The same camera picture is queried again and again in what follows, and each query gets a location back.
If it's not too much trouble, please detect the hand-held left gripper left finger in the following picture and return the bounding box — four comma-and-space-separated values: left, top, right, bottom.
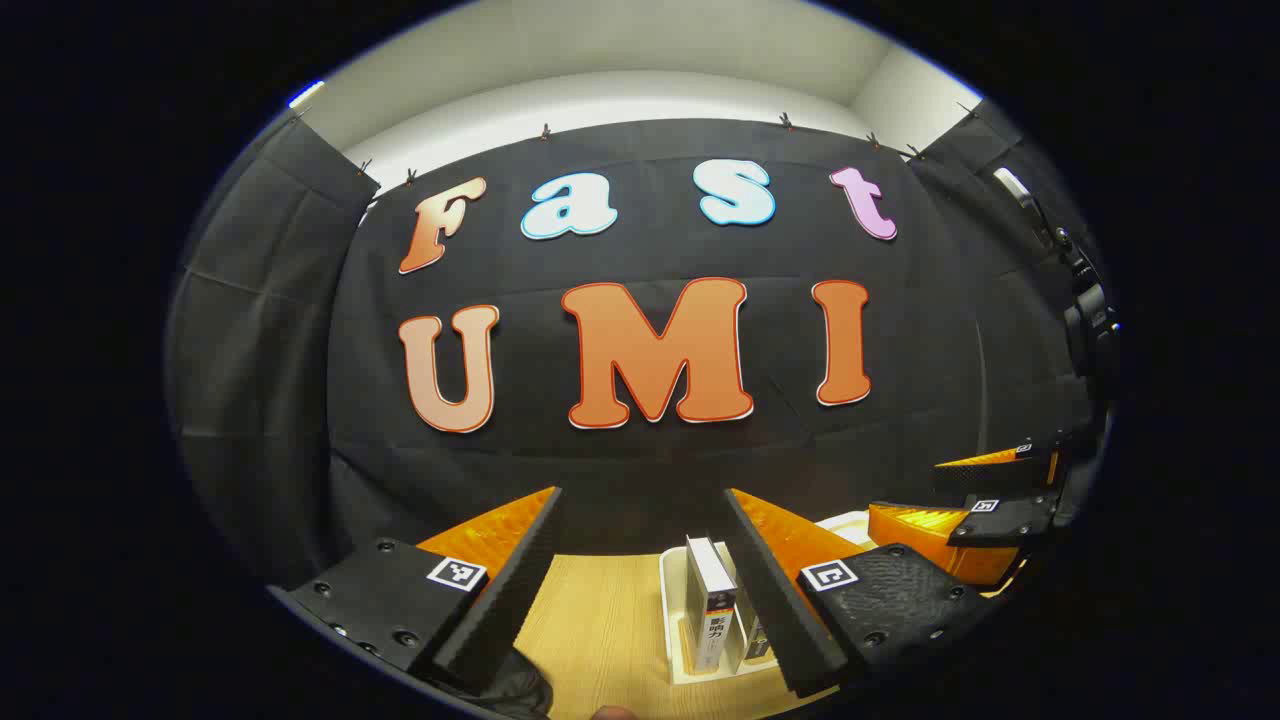
270, 487, 564, 693

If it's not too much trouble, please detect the black schoolbag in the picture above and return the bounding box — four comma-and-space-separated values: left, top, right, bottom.
430, 650, 554, 719

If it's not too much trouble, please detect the blue cover book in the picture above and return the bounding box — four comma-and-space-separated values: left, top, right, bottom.
735, 598, 776, 666

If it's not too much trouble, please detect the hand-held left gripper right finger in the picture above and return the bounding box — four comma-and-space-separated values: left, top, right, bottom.
722, 487, 996, 699

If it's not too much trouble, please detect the cream white bookshelf rack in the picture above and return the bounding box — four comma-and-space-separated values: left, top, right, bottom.
658, 510, 871, 686

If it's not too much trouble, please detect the grey portrait cover book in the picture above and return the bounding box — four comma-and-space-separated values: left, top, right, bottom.
686, 537, 738, 671

